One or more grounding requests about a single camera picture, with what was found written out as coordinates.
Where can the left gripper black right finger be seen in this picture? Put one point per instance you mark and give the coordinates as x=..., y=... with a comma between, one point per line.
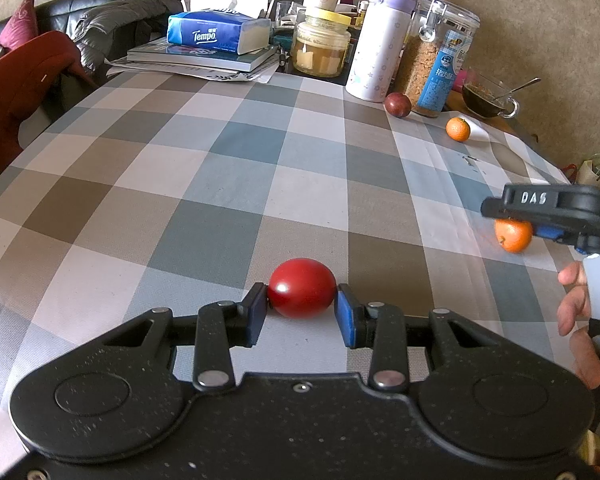
x=379, y=327

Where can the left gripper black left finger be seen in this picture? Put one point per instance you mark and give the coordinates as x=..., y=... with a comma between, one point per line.
x=221, y=326

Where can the orange mandarin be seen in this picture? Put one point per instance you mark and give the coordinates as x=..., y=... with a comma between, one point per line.
x=514, y=236
x=458, y=129

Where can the red tomato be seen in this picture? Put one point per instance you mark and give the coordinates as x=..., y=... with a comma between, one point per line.
x=301, y=288

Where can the person right hand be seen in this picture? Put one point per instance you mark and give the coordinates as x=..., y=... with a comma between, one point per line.
x=576, y=306

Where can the checkered tablecloth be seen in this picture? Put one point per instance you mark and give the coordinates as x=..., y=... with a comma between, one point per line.
x=169, y=191

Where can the glass cup with dark drink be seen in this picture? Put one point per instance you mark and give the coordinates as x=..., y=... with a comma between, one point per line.
x=489, y=98

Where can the dark red plum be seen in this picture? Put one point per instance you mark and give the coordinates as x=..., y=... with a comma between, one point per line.
x=397, y=105

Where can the glass cereal jar blue label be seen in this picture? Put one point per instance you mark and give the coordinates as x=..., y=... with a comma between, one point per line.
x=437, y=42

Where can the white purple thermos bottle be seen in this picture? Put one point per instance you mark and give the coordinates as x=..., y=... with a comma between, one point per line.
x=378, y=49

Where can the stack of books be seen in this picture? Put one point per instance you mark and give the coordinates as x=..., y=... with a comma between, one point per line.
x=207, y=64

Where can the yellow lid glass jar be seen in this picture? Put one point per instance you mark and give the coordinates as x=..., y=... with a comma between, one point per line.
x=320, y=43

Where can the blue tissue pack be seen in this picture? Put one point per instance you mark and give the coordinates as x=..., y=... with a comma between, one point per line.
x=219, y=30

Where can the grey jacket on sofa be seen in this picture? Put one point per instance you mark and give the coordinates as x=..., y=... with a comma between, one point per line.
x=93, y=33

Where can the red chair back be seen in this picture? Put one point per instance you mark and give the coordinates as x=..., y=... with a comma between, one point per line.
x=26, y=74

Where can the magenta cushion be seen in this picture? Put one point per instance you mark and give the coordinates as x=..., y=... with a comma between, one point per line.
x=21, y=27

